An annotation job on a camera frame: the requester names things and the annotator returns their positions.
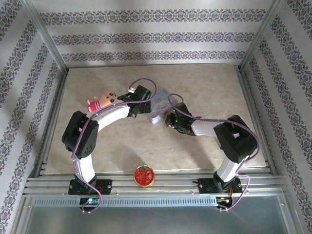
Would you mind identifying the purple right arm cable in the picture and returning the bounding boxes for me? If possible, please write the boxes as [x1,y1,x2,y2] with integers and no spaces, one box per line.
[168,94,259,213]

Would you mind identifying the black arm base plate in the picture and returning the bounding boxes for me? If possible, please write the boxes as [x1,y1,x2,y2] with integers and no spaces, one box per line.
[197,177,242,195]
[68,179,113,195]

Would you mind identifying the aluminium side rail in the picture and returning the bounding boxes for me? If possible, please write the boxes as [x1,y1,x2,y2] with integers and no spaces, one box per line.
[234,65,277,175]
[34,70,69,177]

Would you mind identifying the round red gold tin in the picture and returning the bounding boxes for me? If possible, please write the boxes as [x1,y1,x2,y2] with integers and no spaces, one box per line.
[134,165,155,189]

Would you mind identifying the slotted grey cable duct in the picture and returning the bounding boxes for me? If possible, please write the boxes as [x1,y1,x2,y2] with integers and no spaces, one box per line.
[31,196,218,208]

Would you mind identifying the small circuit board green light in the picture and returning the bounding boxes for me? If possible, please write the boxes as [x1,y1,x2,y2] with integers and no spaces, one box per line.
[79,197,101,206]

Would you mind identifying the aluminium frame post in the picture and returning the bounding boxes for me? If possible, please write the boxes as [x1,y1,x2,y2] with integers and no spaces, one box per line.
[23,0,69,73]
[238,0,287,71]

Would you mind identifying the pink plush doll toy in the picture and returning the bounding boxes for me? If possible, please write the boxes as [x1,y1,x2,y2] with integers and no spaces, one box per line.
[87,90,118,113]

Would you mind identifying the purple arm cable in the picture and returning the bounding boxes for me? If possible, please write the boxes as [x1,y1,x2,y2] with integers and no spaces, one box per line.
[72,78,158,214]
[168,94,259,213]

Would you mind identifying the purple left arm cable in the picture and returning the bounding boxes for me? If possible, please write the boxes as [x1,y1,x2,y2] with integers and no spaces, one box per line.
[72,78,158,214]

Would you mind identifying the grey metal panel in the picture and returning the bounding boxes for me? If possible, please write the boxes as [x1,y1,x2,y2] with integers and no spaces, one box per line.
[14,195,295,234]

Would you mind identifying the aluminium mounting rail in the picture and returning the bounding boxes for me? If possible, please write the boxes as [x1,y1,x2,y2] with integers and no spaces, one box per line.
[23,168,290,197]

